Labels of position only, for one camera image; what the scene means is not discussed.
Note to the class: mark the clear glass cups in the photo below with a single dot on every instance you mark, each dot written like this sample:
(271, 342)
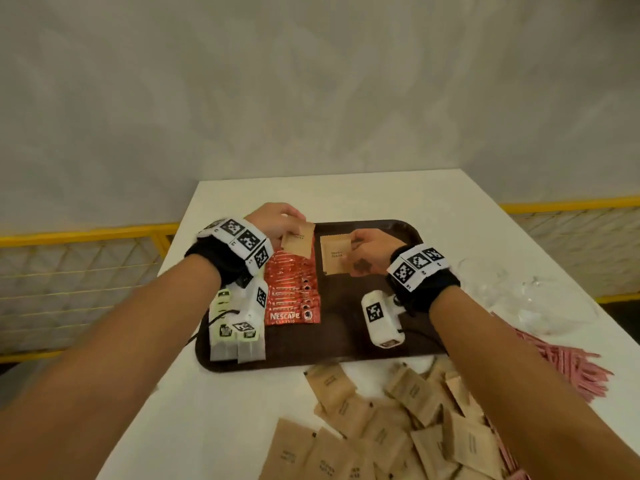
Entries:
(550, 304)

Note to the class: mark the neat rows of tea bags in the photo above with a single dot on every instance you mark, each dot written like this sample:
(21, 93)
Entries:
(250, 349)

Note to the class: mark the person's left hand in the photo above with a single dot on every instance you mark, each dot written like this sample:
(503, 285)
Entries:
(272, 219)

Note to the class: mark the row of red Nescafe sachets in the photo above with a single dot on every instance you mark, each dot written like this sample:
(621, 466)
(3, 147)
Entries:
(290, 294)

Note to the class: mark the pile of pink stirrer sticks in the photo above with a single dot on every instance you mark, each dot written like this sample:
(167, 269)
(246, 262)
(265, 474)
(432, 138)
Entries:
(575, 364)

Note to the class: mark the marker cube on right wrist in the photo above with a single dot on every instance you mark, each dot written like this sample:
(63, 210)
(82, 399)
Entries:
(380, 319)

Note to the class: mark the wristband with marker tiles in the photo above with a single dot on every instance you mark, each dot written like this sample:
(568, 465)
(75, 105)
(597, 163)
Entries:
(417, 264)
(240, 239)

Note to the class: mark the person's right forearm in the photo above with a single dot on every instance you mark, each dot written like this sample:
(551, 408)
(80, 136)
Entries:
(530, 394)

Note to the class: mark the person's left forearm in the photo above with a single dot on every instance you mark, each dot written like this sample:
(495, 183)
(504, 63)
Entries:
(100, 374)

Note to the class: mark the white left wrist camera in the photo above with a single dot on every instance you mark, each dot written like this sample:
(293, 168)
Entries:
(252, 304)

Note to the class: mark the left wristband with marker tiles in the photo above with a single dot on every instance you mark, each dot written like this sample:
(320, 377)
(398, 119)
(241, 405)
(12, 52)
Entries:
(240, 239)

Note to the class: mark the pile of brown sugar packets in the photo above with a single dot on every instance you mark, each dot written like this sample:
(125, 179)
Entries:
(330, 379)

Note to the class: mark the person's right hand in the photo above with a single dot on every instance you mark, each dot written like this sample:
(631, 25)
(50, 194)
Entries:
(375, 249)

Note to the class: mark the brown plastic tray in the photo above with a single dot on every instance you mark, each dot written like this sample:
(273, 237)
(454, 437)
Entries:
(340, 324)

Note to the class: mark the right wristband with marker tiles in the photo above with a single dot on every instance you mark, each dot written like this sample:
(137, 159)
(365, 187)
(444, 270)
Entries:
(417, 264)

